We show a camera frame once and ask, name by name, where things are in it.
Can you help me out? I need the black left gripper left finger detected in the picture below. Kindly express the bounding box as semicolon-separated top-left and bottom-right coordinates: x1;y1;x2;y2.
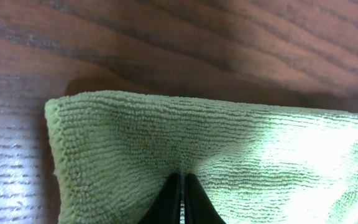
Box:
138;174;181;224

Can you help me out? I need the green microfiber cloth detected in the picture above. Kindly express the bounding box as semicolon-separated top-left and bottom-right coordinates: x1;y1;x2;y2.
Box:
45;91;358;223

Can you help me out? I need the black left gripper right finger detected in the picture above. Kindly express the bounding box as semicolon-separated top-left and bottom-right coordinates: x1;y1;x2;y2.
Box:
185;174;226;224

